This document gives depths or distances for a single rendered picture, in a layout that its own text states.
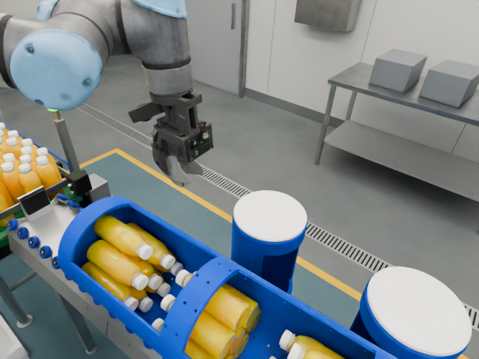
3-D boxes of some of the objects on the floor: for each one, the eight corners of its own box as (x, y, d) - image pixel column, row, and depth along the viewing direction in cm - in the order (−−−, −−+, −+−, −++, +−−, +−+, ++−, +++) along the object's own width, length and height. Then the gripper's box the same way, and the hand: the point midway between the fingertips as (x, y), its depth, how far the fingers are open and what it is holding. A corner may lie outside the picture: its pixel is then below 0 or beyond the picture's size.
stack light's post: (105, 263, 225) (57, 122, 159) (101, 261, 227) (53, 120, 161) (110, 260, 228) (65, 119, 162) (106, 257, 230) (60, 117, 163)
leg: (90, 357, 176) (55, 289, 138) (83, 350, 178) (47, 282, 141) (99, 347, 180) (67, 280, 142) (93, 342, 182) (60, 273, 144)
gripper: (172, 106, 47) (189, 211, 60) (212, 86, 53) (220, 186, 66) (135, 92, 51) (158, 193, 64) (176, 75, 57) (190, 172, 70)
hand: (179, 179), depth 66 cm, fingers closed
